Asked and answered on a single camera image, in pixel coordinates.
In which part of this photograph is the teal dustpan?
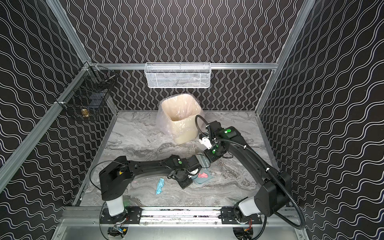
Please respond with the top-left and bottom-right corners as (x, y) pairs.
(191, 168), (213, 185)

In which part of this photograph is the teal hand brush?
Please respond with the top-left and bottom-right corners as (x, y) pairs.
(196, 154), (211, 169)

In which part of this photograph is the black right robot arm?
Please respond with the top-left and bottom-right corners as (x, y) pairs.
(195, 115), (306, 230)

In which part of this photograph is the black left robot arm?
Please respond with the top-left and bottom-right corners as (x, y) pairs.
(99, 155), (202, 217)

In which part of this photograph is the beige trash bin with liner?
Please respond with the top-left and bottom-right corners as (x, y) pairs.
(156, 94), (204, 145)

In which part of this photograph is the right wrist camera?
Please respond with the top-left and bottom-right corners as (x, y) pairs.
(199, 135), (215, 150)

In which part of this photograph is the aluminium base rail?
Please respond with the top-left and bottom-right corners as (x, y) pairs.
(59, 205), (304, 228)

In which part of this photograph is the white mesh wall basket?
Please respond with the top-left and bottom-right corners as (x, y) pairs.
(144, 62), (212, 89)

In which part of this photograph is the black wire wall basket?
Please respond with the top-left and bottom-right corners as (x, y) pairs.
(59, 66), (118, 122)

